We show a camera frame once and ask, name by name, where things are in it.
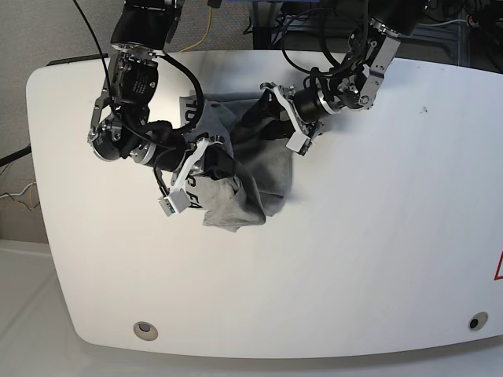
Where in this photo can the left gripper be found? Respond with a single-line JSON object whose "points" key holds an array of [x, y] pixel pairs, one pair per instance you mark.
{"points": [[307, 105]]}

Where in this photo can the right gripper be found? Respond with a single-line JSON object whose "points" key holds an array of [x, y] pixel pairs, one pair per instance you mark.
{"points": [[205, 155]]}

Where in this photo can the grey T-shirt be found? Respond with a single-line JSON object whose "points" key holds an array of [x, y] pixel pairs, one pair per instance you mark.
{"points": [[263, 169]]}

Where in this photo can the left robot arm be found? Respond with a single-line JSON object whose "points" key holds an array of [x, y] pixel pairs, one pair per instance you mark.
{"points": [[350, 83]]}

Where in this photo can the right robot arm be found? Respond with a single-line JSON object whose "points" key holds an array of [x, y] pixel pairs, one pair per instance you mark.
{"points": [[120, 126]]}

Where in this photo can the black table leg base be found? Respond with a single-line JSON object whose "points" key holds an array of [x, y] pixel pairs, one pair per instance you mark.
{"points": [[261, 37]]}

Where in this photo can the left table grommet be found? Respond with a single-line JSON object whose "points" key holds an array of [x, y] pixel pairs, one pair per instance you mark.
{"points": [[145, 331]]}

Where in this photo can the table grommet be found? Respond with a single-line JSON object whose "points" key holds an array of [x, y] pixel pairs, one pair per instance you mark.
{"points": [[478, 321], [145, 331]]}

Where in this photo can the right table grommet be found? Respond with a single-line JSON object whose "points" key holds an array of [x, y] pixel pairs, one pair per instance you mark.
{"points": [[478, 321]]}

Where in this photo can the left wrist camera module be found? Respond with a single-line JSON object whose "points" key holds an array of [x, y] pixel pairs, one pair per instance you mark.
{"points": [[174, 203]]}

